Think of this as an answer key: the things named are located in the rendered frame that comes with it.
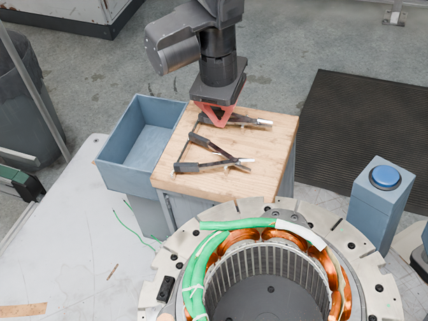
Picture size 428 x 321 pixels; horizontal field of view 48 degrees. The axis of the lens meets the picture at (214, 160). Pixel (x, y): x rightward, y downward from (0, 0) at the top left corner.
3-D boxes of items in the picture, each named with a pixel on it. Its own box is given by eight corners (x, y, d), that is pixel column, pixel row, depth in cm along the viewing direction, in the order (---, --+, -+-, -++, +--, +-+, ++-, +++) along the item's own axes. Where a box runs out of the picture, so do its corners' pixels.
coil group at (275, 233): (259, 248, 62) (258, 231, 59) (262, 236, 63) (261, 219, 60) (306, 257, 61) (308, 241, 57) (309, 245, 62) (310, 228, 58)
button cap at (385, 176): (390, 192, 73) (391, 188, 73) (367, 179, 75) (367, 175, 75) (403, 176, 75) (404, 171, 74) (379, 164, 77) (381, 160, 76)
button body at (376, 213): (369, 278, 92) (393, 204, 72) (337, 257, 95) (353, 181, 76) (388, 253, 95) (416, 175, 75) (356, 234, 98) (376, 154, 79)
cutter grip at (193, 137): (188, 140, 79) (187, 134, 77) (191, 137, 79) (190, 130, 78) (208, 149, 77) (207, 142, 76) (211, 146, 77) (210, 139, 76)
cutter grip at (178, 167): (174, 172, 75) (172, 165, 73) (174, 168, 75) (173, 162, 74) (199, 172, 74) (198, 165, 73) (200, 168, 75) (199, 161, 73)
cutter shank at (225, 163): (199, 170, 74) (199, 167, 73) (198, 166, 74) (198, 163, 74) (237, 164, 74) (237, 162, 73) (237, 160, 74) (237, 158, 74)
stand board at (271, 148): (151, 186, 78) (149, 178, 76) (192, 107, 89) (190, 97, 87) (271, 214, 72) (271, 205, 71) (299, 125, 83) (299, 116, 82)
